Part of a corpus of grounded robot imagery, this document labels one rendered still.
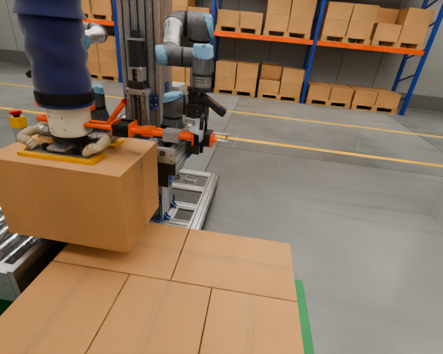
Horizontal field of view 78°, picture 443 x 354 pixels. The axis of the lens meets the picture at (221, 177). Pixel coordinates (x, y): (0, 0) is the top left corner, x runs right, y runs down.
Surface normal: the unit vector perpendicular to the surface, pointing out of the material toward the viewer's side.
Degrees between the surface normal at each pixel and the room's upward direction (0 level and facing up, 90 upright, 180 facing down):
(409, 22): 90
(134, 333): 0
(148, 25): 90
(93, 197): 90
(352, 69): 90
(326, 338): 0
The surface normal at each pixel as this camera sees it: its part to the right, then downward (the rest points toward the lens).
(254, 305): 0.08, -0.88
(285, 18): -0.12, 0.46
